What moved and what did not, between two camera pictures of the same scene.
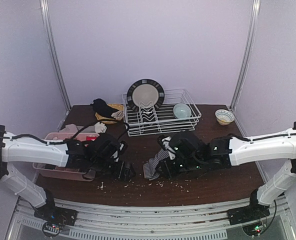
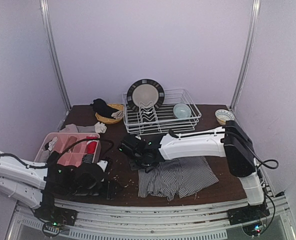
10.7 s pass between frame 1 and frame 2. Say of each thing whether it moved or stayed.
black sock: stayed
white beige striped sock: stayed
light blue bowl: stayed
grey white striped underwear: moved
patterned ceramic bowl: stayed
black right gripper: moved
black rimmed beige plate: stayed
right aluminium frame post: stayed
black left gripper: moved
